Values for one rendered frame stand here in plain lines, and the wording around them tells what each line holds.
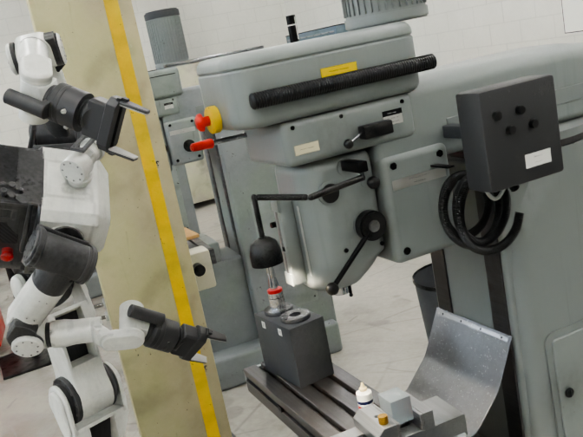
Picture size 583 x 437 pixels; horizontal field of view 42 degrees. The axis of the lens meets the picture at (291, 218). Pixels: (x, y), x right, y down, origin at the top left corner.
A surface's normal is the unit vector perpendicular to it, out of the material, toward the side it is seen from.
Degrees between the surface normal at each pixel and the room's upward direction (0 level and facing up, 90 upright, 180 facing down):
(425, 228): 90
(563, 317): 88
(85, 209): 46
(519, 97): 90
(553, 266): 88
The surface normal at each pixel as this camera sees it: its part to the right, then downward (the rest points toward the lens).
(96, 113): -0.26, 0.26
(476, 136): -0.89, 0.26
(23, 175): 0.36, -0.64
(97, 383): 0.62, -0.22
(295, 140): 0.41, 0.13
